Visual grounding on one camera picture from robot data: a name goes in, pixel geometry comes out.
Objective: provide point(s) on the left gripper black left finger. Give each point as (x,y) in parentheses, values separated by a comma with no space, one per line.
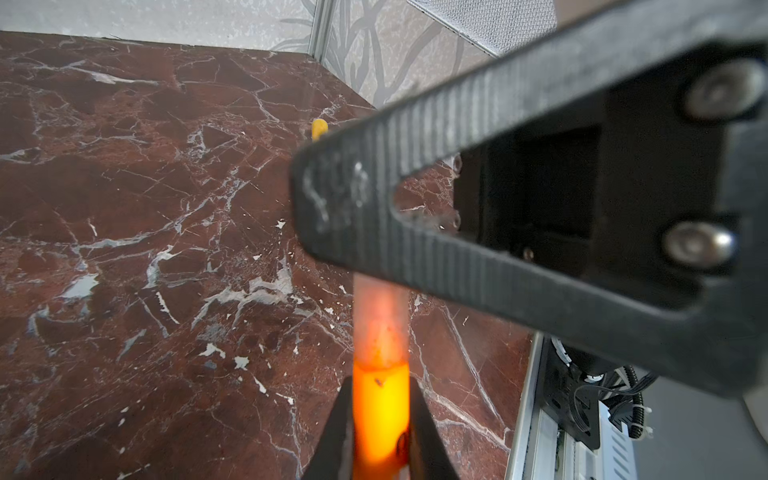
(333,458)

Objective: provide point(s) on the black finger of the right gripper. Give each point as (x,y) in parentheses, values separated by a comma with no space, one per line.
(606,184)

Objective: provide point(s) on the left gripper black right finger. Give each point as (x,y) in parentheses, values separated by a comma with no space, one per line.
(428,458)

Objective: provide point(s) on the orange pen front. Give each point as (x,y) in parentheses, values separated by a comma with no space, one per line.
(381,416)

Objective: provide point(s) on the yellow toy spatula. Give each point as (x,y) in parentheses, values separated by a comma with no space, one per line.
(319,127)

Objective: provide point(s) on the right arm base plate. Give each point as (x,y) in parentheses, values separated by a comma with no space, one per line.
(559,394)

